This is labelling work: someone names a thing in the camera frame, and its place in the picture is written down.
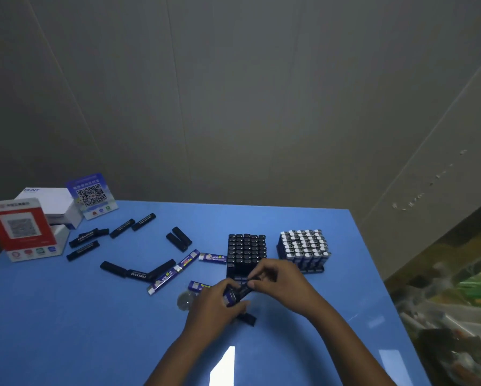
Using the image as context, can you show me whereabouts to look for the red code sign stand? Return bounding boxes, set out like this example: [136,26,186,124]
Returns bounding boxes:
[0,198,70,263]

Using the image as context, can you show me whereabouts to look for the pile of mixed lighters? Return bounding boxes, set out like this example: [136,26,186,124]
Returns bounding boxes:
[66,212,228,296]

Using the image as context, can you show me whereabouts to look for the white cardboard box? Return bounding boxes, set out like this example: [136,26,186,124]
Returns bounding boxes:
[14,187,84,229]

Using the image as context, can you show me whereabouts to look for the row of blue lighters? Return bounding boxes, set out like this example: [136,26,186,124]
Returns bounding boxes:
[277,229,332,272]

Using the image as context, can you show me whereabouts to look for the black grid tray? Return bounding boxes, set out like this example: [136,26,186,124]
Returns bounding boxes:
[276,229,332,274]
[226,233,268,283]

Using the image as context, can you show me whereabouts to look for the dark round disc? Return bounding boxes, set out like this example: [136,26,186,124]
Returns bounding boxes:
[177,291,197,312]

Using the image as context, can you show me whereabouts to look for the person's left forearm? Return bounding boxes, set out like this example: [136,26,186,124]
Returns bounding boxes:
[143,325,211,386]

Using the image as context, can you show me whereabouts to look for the person's right hand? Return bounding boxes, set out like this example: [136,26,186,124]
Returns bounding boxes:
[246,259,326,319]

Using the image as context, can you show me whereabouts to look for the crumpled clear plastic bags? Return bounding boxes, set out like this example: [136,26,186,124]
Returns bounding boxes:
[397,257,481,386]

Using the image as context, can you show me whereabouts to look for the blue silver-capped lighter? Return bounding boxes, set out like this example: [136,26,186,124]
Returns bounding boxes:
[223,281,254,308]

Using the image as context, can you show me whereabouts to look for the person's right forearm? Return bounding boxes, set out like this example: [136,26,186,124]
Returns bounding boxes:
[311,301,398,386]

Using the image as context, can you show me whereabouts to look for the person's left hand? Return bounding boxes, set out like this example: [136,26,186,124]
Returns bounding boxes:
[183,278,251,343]

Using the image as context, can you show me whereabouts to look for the row of black lighters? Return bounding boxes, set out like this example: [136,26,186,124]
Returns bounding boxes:
[227,233,267,278]

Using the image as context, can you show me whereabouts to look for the blue code sign stand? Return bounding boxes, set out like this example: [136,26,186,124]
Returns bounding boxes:
[66,173,119,220]

